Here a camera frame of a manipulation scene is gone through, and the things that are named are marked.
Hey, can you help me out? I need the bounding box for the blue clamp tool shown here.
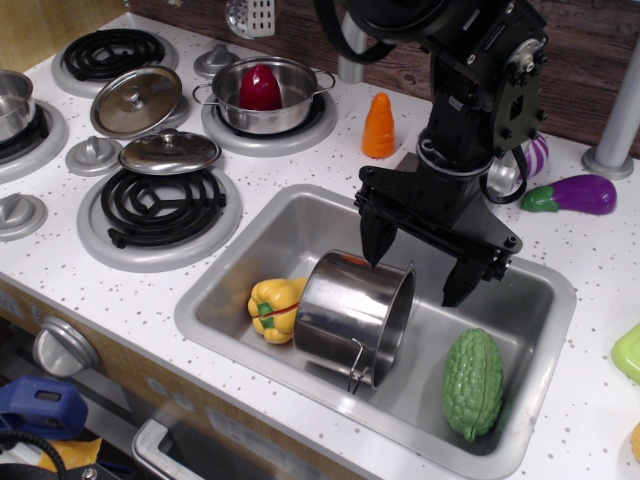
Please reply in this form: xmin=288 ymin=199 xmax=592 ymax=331
xmin=1 ymin=375 xmax=88 ymax=440

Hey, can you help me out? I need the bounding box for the grey stove knob front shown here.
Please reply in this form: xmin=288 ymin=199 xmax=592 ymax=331
xmin=1 ymin=193 xmax=48 ymax=241

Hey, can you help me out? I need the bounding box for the grey stove knob middle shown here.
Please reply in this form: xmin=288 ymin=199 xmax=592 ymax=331
xmin=65 ymin=136 xmax=123 ymax=177

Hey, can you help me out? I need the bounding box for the grey oven dial knob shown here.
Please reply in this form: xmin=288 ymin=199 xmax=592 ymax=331
xmin=32 ymin=316 xmax=100 ymax=378

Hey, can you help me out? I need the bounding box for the yellow toy at right edge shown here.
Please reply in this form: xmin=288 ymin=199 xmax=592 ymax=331
xmin=629 ymin=424 xmax=640 ymax=462

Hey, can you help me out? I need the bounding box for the back right burner ring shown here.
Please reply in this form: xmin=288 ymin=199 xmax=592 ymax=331
xmin=200 ymin=92 xmax=338 ymax=157

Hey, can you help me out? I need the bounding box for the silver toy faucet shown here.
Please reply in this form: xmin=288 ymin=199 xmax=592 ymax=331
xmin=337 ymin=24 xmax=521 ymax=221

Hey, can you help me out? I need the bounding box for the green toy bitter gourd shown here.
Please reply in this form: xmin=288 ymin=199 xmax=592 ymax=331
xmin=441 ymin=328 xmax=504 ymax=442

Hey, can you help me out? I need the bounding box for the silver toy sink basin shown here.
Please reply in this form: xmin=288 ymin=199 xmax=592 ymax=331
xmin=175 ymin=185 xmax=576 ymax=479

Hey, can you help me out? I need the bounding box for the purple striped toy onion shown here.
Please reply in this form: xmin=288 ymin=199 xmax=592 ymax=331
xmin=523 ymin=135 xmax=549 ymax=179

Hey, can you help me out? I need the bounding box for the lime green toy item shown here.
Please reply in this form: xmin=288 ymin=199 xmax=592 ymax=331
xmin=611 ymin=324 xmax=640 ymax=384

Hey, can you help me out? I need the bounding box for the large steel pot lid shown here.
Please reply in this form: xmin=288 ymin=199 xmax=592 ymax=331
xmin=90 ymin=66 xmax=182 ymax=139

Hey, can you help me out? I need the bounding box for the hanging metal grater utensil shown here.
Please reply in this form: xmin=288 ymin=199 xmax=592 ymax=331
xmin=225 ymin=0 xmax=277 ymax=40

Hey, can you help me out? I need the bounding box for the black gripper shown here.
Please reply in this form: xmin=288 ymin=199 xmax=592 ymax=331
xmin=356 ymin=161 xmax=522 ymax=307

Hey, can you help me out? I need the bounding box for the yellow toy bell pepper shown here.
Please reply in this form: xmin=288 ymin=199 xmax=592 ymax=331
xmin=247 ymin=277 xmax=307 ymax=345

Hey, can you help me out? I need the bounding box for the steel pot with handles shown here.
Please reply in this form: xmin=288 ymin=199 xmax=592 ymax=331
xmin=192 ymin=56 xmax=336 ymax=135

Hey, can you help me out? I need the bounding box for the silver oven door handle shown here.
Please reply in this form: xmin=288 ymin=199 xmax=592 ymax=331
xmin=131 ymin=418 xmax=281 ymax=480

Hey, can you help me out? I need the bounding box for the purple toy eggplant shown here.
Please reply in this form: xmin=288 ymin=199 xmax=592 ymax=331
xmin=521 ymin=174 xmax=617 ymax=215

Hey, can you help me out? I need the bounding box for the yellow cloth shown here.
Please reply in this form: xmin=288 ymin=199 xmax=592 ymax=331
xmin=49 ymin=437 xmax=102 ymax=470

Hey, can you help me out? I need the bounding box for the back left coil burner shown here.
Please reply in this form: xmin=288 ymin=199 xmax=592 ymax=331
xmin=51 ymin=28 xmax=178 ymax=99

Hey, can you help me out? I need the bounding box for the red toy pepper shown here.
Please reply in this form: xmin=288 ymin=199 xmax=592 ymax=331
xmin=239 ymin=63 xmax=283 ymax=111

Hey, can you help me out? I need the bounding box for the black cable lower left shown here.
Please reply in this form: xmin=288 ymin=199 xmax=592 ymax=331
xmin=0 ymin=429 xmax=68 ymax=476

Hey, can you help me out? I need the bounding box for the left edge burner ring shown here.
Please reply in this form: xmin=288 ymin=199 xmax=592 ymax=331
xmin=0 ymin=98 xmax=69 ymax=185

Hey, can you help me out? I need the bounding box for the orange toy carrot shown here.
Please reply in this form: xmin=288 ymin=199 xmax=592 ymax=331
xmin=361 ymin=93 xmax=395 ymax=159

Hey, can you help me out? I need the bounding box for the grey stove knob back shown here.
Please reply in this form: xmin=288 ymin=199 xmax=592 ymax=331
xmin=193 ymin=44 xmax=239 ymax=79

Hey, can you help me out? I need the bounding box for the grey stove knob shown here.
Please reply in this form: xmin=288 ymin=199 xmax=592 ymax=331
xmin=1 ymin=193 xmax=48 ymax=241
xmin=65 ymin=136 xmax=123 ymax=177
xmin=193 ymin=44 xmax=239 ymax=79

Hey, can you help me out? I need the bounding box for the grey post with base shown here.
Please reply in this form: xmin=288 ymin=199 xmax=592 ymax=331
xmin=581 ymin=42 xmax=639 ymax=180

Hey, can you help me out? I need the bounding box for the front black coil burner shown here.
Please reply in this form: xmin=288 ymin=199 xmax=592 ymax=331
xmin=77 ymin=167 xmax=241 ymax=273

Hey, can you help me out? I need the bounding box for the small steel pot lid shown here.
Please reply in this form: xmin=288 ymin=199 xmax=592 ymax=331
xmin=119 ymin=128 xmax=221 ymax=176

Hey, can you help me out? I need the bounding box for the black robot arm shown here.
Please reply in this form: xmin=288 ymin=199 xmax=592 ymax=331
xmin=315 ymin=1 xmax=547 ymax=307

